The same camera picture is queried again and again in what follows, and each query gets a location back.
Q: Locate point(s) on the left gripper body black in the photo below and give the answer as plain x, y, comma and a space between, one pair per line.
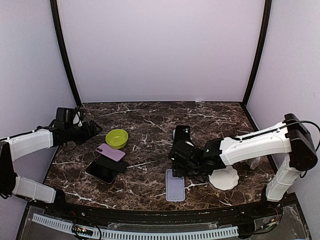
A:
78, 136

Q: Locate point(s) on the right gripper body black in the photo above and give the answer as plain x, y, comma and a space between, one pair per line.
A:
192, 171

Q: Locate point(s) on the lavender phone case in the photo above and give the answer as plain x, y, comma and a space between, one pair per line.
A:
174, 187

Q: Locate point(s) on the purple phone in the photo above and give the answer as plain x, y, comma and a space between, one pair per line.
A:
107, 151

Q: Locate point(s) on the dark screen phone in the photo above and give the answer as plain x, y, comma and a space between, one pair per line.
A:
103, 174

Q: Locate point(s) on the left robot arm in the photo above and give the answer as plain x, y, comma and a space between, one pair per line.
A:
42, 138

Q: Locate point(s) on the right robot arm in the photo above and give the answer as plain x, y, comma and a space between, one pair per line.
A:
215, 161

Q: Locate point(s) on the black phone case centre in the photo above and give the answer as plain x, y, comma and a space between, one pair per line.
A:
181, 133

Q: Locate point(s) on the black phone case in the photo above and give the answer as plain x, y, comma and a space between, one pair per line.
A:
181, 133
107, 163

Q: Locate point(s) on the black phone case left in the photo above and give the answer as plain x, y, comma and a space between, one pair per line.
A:
107, 163

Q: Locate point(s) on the green bowl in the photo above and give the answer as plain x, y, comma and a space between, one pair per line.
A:
117, 139

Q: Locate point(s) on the white scalloped dish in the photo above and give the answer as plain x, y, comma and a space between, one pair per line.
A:
224, 179

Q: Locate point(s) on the patterned white mug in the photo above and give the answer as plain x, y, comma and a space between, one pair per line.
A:
253, 163

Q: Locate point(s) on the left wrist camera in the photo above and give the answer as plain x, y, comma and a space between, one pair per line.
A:
71, 116

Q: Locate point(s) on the black front rail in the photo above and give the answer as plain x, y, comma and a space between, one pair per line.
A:
230, 215

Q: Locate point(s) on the left black frame post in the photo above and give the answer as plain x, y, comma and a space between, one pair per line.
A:
63, 51

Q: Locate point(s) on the black frame post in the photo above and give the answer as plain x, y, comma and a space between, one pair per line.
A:
63, 51
259, 52

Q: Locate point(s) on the white cable duct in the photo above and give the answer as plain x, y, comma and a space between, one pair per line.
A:
121, 231

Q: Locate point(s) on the right black frame post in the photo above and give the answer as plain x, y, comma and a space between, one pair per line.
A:
259, 52

